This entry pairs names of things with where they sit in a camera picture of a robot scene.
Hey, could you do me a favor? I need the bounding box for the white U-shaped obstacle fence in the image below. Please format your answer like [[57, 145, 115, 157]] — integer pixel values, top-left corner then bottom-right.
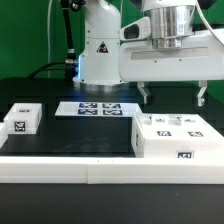
[[0, 120, 224, 184]]

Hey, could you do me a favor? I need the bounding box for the white marker base plate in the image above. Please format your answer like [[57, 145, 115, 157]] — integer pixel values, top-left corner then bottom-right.
[[55, 102, 141, 117]]

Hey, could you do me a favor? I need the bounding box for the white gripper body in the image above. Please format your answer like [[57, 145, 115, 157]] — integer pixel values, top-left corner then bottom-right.
[[118, 31, 224, 82]]

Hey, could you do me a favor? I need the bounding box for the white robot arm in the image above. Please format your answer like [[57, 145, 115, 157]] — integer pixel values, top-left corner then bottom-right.
[[59, 0, 224, 105]]

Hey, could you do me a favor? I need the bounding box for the white cabinet door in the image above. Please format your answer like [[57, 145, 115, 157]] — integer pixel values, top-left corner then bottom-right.
[[136, 114, 182, 137], [169, 114, 222, 138]]

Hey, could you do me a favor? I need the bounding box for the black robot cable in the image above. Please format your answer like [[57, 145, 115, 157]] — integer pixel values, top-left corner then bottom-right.
[[27, 0, 80, 80]]

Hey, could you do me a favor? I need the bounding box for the white cabinet top block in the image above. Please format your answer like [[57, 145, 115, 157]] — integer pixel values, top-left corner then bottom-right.
[[4, 103, 42, 134]]

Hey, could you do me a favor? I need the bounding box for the white thin cable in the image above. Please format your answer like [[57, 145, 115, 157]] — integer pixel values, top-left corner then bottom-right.
[[47, 0, 54, 80]]

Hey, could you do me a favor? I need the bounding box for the white cabinet body box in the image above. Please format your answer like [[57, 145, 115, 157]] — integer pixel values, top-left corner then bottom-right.
[[131, 114, 224, 159]]

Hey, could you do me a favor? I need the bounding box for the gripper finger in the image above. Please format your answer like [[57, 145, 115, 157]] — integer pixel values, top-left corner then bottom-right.
[[137, 82, 154, 104], [197, 80, 208, 107]]

